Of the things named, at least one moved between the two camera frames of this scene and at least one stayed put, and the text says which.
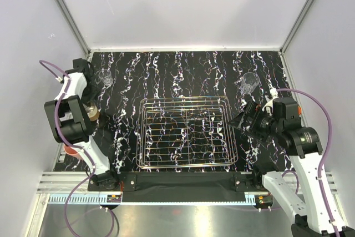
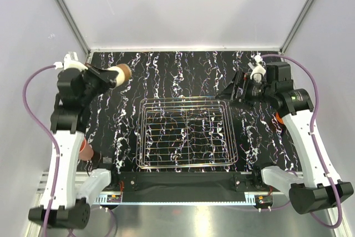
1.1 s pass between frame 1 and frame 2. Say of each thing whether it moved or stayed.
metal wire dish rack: stayed
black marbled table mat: stayed
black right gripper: moved
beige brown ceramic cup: moved
